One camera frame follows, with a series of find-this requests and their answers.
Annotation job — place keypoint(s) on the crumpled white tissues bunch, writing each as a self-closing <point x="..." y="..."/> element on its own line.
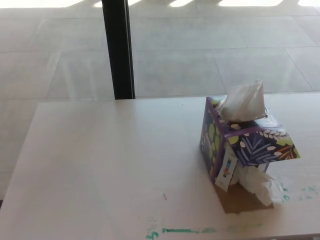
<point x="260" y="185"/>

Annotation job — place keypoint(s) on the black window frame post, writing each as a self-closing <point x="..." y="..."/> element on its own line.
<point x="117" y="50"/>

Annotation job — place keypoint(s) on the white pulled-out tissue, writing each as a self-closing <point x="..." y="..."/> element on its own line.
<point x="243" y="102"/>

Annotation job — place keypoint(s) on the purple floral tissue box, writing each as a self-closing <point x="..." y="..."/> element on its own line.
<point x="252" y="147"/>

